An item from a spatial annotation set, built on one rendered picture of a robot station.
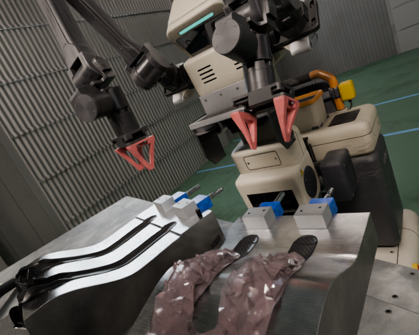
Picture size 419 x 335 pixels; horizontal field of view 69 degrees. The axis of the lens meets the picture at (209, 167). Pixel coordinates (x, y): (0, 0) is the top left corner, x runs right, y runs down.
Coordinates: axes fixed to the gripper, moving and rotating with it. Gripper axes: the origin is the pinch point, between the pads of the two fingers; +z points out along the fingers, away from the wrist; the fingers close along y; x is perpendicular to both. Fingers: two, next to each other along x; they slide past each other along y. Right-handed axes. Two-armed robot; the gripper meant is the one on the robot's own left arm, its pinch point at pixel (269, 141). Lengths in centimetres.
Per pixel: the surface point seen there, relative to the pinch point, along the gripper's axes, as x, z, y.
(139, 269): -15.2, 20.3, -22.4
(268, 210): 0.6, 12.6, -2.6
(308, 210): -0.4, 13.1, 5.5
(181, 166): 252, -40, -267
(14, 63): 53, -135, -267
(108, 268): -16.1, 20.1, -31.1
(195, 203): 0.1, 9.7, -20.4
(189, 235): -5.1, 15.9, -18.4
